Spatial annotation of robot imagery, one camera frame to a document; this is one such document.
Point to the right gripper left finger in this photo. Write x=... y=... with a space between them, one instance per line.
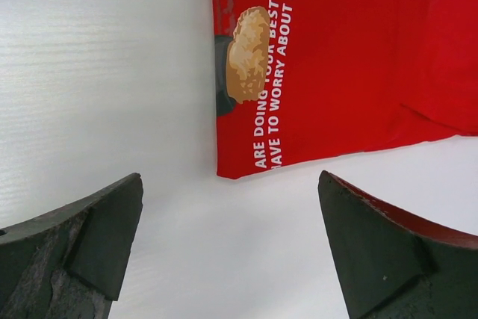
x=71 y=262

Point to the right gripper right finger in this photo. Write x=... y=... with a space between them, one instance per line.
x=392 y=263

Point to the red t shirt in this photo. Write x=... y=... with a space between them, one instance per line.
x=303 y=80

